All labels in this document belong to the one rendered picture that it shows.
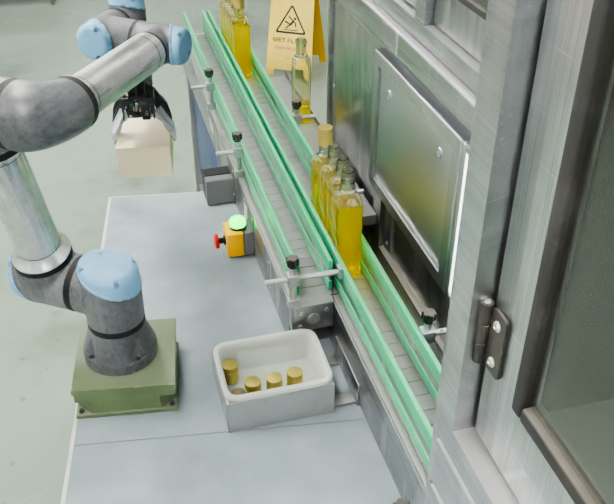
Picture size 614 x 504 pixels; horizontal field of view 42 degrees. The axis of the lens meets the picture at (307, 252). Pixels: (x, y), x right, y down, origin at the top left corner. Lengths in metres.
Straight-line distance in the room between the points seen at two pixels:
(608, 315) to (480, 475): 0.24
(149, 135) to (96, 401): 0.62
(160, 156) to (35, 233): 0.42
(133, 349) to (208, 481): 0.31
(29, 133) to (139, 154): 0.57
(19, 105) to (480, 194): 0.89
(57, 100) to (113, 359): 0.57
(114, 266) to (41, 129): 0.37
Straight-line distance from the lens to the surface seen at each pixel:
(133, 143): 1.88
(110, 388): 1.67
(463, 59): 1.50
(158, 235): 2.24
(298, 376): 1.67
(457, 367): 0.69
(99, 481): 1.61
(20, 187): 1.50
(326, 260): 1.74
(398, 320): 1.65
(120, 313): 1.61
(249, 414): 1.63
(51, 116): 1.34
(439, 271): 1.63
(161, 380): 1.67
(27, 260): 1.62
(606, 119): 0.49
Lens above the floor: 1.96
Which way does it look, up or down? 35 degrees down
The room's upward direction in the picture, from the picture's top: straight up
